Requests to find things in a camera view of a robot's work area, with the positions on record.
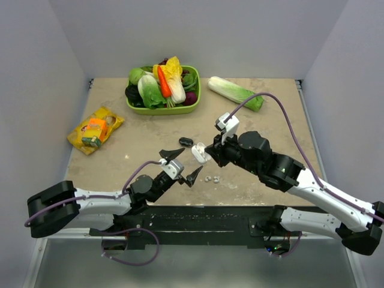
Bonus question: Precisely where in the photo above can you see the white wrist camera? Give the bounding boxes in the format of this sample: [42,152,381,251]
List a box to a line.
[160,158,184,180]
[215,112,239,145]

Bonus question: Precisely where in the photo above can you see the purple beet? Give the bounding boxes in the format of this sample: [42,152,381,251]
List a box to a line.
[182,91,198,106]

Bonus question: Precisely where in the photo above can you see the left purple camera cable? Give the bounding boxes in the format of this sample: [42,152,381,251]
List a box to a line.
[24,160,165,228]

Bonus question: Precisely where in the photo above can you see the dark black vegetable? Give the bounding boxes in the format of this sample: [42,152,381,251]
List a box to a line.
[125,85,142,105]

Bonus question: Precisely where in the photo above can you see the round green vegetable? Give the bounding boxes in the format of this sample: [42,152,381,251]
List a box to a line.
[128,68,146,85]

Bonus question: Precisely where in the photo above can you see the green plastic vegetable tray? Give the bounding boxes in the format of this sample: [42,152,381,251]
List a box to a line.
[126,65,202,116]

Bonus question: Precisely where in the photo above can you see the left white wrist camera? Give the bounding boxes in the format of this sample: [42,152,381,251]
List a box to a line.
[160,158,184,180]

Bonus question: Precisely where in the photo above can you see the white earbud charging case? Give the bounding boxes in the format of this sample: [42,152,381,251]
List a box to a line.
[191,142,212,164]

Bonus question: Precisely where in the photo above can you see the yellow leaf cabbage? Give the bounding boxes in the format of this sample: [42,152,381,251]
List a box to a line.
[152,56,185,107]

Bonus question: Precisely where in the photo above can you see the dark green spinach leaves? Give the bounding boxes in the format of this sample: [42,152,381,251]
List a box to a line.
[182,73,197,92]

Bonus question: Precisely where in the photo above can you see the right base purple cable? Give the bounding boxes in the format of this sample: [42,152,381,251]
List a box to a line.
[269,230,303,259]

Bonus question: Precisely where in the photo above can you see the aluminium front rail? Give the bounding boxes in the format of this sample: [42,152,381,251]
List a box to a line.
[47,228,126,240]

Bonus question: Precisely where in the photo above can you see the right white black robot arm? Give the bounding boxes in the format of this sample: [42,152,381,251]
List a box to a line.
[205,131,383,256]

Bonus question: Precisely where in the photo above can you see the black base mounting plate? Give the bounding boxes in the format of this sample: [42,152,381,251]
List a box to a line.
[90,206,299,250]

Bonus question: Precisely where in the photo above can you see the black earbud case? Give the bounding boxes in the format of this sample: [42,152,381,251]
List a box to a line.
[178,137,194,148]

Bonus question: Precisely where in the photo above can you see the green white bok choy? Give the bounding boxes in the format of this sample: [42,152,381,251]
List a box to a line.
[137,75,166,109]

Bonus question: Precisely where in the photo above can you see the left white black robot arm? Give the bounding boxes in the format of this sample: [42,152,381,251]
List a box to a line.
[24,148,202,238]

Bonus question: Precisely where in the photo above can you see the orange toy carrot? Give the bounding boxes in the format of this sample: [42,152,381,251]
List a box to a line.
[157,65,172,98]

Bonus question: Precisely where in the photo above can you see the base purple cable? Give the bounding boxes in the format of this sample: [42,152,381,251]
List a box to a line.
[269,230,303,259]
[95,224,161,266]

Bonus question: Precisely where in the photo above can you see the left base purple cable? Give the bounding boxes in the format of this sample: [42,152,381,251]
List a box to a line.
[95,224,161,266]

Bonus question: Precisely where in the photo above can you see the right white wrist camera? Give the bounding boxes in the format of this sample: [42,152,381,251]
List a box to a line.
[215,112,239,145]

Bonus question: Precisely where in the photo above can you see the napa cabbage on table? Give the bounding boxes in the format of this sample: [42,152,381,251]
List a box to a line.
[208,76,264,112]

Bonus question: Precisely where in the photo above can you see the orange green small box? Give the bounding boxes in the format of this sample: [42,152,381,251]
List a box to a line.
[82,118,107,148]

